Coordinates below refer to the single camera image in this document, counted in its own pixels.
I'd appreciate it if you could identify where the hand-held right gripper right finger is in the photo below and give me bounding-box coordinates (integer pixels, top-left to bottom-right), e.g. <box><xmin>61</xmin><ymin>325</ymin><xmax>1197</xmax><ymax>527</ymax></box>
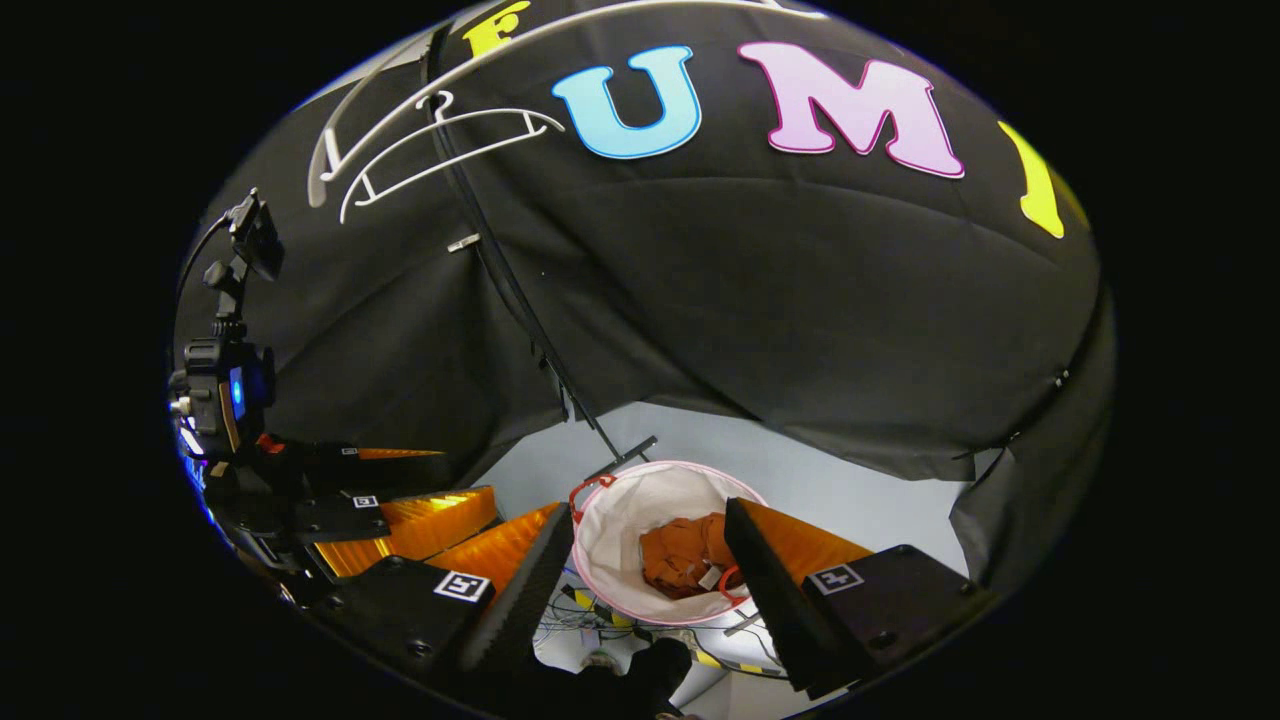
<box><xmin>725</xmin><ymin>497</ymin><xmax>997</xmax><ymax>700</ymax></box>

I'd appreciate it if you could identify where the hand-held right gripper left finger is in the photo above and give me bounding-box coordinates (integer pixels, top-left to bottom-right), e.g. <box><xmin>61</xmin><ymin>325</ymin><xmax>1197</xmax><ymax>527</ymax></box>
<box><xmin>300</xmin><ymin>500</ymin><xmax>578</xmax><ymax>691</ymax></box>

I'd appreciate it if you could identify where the rust orange corduroy jacket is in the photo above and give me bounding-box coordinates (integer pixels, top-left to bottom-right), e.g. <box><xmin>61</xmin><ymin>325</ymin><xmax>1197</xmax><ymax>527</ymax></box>
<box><xmin>640</xmin><ymin>513</ymin><xmax>747</xmax><ymax>601</ymax></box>

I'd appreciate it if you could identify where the white laundry hamper pink rim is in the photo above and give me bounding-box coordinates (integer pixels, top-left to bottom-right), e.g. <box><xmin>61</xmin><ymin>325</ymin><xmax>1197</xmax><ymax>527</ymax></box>
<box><xmin>568</xmin><ymin>460</ymin><xmax>771</xmax><ymax>629</ymax></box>

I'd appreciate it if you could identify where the black metal clothes rack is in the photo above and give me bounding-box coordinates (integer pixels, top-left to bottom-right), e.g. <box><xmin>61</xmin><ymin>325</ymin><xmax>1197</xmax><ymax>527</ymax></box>
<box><xmin>420</xmin><ymin>25</ymin><xmax>661</xmax><ymax>483</ymax></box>

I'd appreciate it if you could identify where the white plastic clothes hanger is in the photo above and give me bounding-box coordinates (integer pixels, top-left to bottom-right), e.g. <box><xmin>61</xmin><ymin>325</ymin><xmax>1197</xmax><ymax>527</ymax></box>
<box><xmin>306</xmin><ymin>0</ymin><xmax>831</xmax><ymax>211</ymax></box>
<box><xmin>338</xmin><ymin>90</ymin><xmax>567</xmax><ymax>225</ymax></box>

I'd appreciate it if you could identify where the person's leg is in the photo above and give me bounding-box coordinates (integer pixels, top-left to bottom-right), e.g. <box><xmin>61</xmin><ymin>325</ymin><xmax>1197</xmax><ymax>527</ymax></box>
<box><xmin>540</xmin><ymin>638</ymin><xmax>701</xmax><ymax>720</ymax></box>

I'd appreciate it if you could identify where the tangle of thin floor cables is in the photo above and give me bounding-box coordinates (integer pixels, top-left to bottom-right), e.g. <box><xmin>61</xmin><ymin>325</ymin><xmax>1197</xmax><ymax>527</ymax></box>
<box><xmin>535</xmin><ymin>575</ymin><xmax>786</xmax><ymax>681</ymax></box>

